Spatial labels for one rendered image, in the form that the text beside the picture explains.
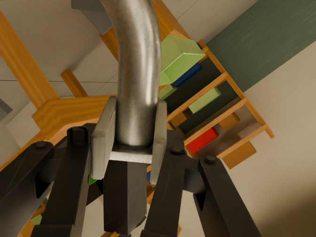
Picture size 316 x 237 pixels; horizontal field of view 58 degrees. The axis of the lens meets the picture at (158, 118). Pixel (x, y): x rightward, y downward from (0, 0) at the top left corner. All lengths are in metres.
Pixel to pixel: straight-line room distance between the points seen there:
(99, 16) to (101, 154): 0.14
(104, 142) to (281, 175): 6.10
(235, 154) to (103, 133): 5.44
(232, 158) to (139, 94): 5.42
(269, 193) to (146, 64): 6.19
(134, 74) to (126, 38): 0.02
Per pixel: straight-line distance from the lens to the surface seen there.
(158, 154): 0.16
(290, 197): 6.39
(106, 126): 0.18
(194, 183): 0.16
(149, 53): 0.19
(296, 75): 6.00
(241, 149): 5.57
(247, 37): 6.02
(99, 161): 0.17
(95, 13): 0.27
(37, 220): 6.35
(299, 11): 6.14
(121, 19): 0.19
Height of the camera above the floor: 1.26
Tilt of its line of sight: 6 degrees down
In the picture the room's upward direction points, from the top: 144 degrees clockwise
